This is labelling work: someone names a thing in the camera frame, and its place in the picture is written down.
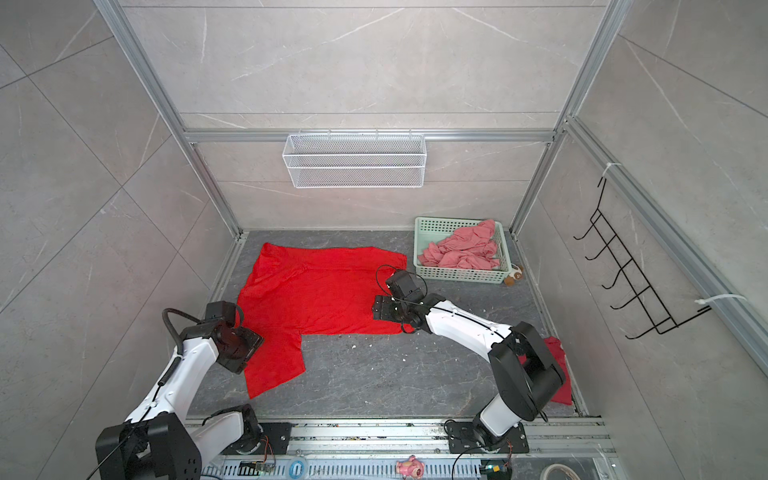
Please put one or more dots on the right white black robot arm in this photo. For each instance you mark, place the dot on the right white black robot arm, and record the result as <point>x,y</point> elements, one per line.
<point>526,373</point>

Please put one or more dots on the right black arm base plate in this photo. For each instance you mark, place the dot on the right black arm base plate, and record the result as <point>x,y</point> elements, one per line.
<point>471,437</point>

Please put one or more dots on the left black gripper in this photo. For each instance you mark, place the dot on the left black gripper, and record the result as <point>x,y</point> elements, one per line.
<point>253,339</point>

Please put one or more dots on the aluminium mounting rail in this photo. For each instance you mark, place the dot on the aluminium mounting rail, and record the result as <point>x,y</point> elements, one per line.
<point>572,437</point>

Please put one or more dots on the brown white plush toy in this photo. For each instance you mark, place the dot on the brown white plush toy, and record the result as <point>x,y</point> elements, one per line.
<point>514,275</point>

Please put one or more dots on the pink plush toy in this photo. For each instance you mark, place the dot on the pink plush toy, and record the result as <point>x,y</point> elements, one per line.
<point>412,468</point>

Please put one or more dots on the light green plastic basket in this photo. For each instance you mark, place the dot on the light green plastic basket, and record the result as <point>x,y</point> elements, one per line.
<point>433,229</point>

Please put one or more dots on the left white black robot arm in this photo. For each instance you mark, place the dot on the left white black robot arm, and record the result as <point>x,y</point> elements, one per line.
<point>153,441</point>

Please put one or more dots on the pink t shirt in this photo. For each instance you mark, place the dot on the pink t shirt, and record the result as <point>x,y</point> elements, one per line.
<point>471,248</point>

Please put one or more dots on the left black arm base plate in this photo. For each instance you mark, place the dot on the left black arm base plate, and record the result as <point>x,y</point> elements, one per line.
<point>271,438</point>

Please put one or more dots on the bright red t shirt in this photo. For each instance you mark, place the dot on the bright red t shirt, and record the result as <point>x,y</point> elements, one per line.
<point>292,293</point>

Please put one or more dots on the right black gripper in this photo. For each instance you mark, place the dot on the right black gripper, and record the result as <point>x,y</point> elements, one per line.
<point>381,307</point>

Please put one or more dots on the black wire hook rack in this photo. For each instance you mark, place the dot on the black wire hook rack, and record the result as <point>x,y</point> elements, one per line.
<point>629,272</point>

